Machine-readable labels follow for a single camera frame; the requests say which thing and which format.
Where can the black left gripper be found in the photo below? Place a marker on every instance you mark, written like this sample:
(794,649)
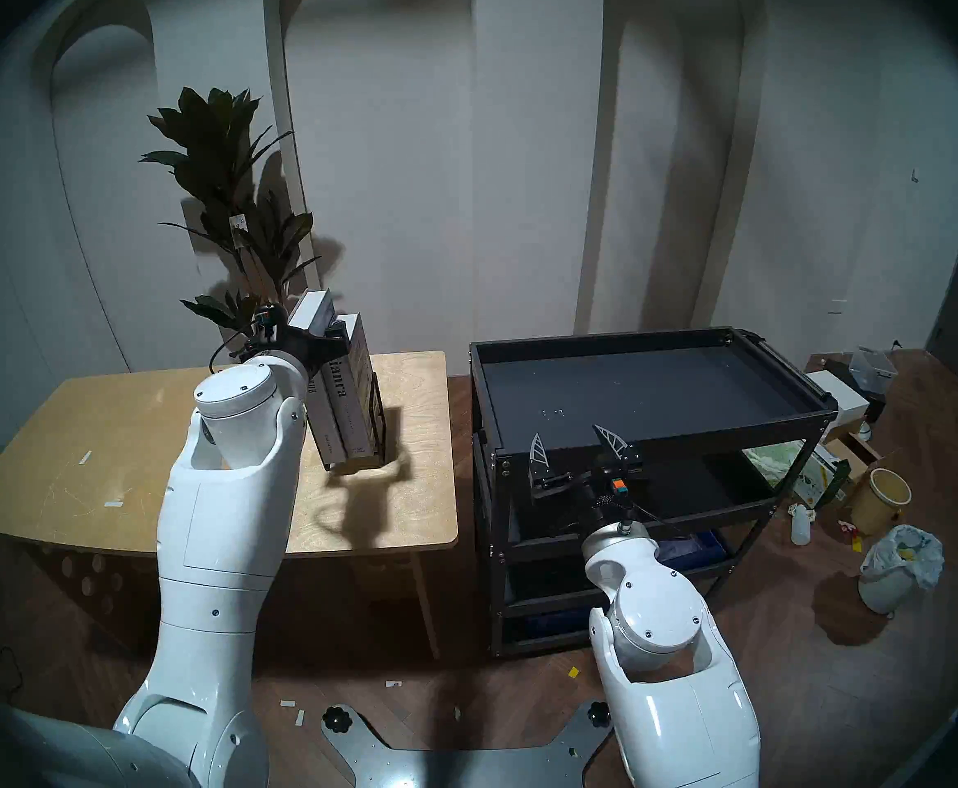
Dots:
(307,347)

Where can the black star knob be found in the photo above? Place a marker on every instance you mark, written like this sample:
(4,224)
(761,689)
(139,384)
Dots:
(337,720)
(600,713)

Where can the clear plastic storage box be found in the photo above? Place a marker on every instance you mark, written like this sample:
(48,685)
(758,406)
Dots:
(871,369)

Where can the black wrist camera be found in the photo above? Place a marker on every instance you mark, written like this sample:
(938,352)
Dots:
(265,322)
(619,487)

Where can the green and white box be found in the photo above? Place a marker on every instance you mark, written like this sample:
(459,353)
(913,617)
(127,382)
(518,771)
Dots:
(820,478)

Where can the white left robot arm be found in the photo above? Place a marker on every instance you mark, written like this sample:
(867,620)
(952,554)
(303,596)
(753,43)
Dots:
(224,507)

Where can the white ianra book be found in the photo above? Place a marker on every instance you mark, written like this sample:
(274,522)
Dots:
(356,400)

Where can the tall dark green plant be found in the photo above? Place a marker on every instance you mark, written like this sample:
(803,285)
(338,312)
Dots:
(208,146)

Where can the pale green printed sheet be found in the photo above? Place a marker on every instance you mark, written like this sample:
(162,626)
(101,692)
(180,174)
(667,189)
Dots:
(774,462)

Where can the small white plastic bottle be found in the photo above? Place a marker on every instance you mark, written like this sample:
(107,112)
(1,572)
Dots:
(800,528)

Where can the beige plastic bucket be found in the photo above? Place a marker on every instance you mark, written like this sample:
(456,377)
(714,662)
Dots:
(877,507)

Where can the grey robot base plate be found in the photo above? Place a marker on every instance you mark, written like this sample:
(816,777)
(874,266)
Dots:
(462,766)

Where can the blue flat box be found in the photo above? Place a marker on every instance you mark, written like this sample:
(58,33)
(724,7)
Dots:
(692,548)

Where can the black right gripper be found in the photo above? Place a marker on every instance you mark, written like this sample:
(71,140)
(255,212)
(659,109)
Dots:
(606,507)

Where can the black metal utility cart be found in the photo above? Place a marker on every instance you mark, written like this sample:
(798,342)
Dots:
(635,392)

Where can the white bin with bag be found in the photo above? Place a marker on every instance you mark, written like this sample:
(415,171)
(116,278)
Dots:
(889,577)

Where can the open brown cardboard box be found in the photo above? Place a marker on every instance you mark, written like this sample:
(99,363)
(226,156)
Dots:
(852,454)

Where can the light wooden table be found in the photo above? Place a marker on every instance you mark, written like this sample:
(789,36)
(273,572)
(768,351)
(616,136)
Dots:
(118,433)

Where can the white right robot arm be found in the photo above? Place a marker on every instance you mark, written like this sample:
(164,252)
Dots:
(660,614)

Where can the white special issue book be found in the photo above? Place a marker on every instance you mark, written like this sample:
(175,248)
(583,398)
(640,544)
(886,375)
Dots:
(327,425)

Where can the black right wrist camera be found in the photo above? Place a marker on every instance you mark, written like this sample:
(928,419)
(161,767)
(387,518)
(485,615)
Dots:
(619,487)

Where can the white cardboard box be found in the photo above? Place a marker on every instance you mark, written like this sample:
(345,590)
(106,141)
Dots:
(838,394)

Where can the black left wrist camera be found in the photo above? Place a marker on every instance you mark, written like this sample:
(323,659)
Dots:
(265,322)

